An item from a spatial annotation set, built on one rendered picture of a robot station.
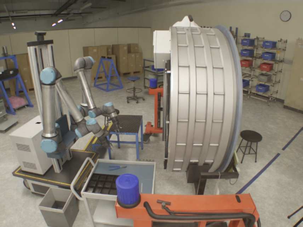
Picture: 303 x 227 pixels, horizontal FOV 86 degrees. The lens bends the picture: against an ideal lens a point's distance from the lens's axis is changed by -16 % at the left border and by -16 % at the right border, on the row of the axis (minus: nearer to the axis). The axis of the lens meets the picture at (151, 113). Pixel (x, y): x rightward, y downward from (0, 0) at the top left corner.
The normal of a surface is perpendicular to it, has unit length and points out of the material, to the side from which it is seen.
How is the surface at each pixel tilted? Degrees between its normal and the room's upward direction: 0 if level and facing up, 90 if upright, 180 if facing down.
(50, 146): 95
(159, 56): 132
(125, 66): 90
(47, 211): 90
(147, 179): 0
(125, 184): 0
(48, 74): 83
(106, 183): 0
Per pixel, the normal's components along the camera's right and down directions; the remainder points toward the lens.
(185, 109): -0.07, 0.15
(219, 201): 0.00, -0.92
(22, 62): 0.58, 0.32
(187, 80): -0.06, -0.11
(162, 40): -0.04, -0.42
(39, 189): -0.14, 0.38
